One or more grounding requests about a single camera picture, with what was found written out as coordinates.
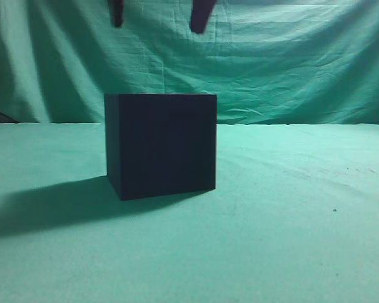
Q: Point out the dark purple cube block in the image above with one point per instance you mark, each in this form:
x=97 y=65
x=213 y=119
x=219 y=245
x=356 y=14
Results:
x=160 y=144

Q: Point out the green cloth table cover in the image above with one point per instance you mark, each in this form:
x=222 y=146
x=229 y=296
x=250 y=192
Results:
x=294 y=218

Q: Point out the green cloth backdrop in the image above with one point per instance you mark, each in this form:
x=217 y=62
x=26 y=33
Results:
x=268 y=62

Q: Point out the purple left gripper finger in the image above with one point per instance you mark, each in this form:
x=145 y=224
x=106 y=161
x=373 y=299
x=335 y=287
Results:
x=200 y=14

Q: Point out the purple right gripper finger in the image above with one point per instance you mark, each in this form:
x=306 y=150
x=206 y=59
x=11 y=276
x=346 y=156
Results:
x=116 y=8

